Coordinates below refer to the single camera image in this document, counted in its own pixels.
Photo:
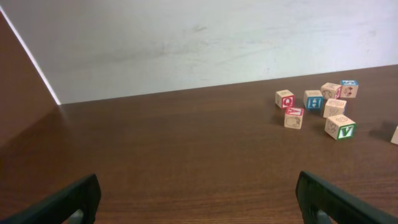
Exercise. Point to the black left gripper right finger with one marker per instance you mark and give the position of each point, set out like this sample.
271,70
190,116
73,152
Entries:
322,202

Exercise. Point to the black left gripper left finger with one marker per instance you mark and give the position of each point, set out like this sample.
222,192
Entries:
84,195

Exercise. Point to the wooden block letter I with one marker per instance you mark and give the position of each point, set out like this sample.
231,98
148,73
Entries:
394,138

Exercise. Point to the wooden block green V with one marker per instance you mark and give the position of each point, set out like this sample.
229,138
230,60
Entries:
340,127

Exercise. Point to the wooden block red A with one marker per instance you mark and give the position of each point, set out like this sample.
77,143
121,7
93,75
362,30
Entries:
293,118

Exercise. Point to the wooden block blue side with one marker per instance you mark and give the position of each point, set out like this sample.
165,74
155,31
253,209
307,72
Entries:
334,107

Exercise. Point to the wooden block blue H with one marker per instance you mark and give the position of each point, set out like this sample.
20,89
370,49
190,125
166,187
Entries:
313,99

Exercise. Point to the wooden block red Q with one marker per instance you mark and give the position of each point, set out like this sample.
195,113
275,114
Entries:
284,99

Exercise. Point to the wooden block red circle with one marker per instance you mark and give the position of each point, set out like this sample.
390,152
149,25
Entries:
331,90

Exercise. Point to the wooden block blue 5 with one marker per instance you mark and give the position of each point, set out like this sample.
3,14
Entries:
349,88

